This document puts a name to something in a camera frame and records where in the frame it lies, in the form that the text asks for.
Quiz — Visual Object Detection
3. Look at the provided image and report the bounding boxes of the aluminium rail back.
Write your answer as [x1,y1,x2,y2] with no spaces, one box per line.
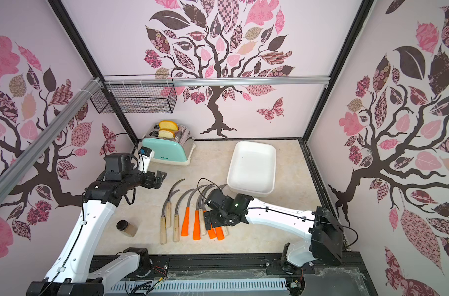
[104,75,330,87]

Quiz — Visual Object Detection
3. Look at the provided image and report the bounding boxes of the wooden handle sickle far left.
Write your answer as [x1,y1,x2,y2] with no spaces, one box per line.
[160,202,167,245]

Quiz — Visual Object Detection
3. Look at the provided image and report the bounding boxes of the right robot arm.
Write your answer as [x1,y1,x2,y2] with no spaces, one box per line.
[204,189,345,268]

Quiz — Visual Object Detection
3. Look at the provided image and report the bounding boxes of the white storage box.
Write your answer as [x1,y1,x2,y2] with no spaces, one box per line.
[227,141,277,197]

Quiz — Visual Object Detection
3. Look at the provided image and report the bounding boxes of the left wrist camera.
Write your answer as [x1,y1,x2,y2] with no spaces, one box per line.
[137,146,154,174]

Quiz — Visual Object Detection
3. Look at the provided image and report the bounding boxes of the aluminium rail left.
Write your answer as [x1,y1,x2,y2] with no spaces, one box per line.
[0,78,103,205]

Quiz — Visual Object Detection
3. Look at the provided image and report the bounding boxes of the black wire basket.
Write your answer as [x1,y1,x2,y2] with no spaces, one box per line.
[90,74,178,114]

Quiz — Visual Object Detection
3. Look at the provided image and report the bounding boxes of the mint green toaster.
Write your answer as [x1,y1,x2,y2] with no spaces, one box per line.
[142,122,196,166]

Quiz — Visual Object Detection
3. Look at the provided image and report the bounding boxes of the small jar with black lid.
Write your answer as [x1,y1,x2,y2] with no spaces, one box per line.
[116,220,138,238]

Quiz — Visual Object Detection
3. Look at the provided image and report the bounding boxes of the pale bread slice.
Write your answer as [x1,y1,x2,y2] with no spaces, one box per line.
[158,129,176,139]

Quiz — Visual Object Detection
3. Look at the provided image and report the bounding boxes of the aluminium rail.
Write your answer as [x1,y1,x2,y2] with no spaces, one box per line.
[0,78,103,205]
[104,75,330,87]

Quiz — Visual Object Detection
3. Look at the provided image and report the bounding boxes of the white cable duct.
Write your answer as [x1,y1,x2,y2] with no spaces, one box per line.
[105,278,287,296]

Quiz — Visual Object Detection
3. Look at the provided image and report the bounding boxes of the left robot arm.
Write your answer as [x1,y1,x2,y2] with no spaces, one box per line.
[26,147,167,296]

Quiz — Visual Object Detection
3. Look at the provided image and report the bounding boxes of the yellow bread slice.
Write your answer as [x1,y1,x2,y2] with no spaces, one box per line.
[159,120,179,132]

